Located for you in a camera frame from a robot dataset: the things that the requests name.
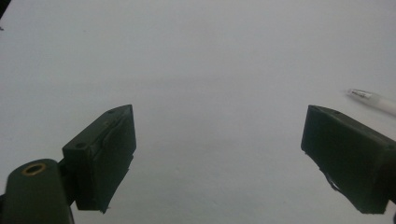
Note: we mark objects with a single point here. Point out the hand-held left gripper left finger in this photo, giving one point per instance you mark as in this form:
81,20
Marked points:
102,155

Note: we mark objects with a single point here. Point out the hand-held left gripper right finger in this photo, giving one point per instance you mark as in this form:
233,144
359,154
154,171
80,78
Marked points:
348,149

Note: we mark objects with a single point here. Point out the white pen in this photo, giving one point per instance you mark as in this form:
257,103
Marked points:
384,104

